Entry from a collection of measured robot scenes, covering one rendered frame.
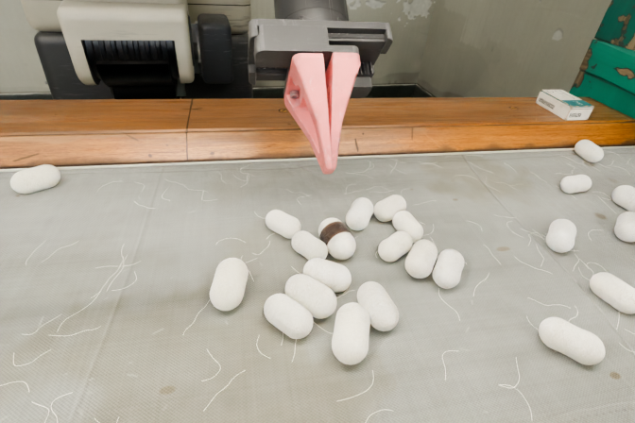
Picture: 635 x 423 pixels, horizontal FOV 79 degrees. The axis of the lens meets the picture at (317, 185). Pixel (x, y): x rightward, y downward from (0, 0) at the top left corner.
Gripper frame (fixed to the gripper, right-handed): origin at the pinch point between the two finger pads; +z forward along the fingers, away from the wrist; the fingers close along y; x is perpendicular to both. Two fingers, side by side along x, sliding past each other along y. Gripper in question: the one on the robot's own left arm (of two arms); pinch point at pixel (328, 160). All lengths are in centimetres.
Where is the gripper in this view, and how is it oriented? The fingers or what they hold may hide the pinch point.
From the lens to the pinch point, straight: 27.4
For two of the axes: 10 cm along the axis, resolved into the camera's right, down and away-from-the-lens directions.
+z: 1.0, 9.6, -2.4
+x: -1.8, 2.6, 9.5
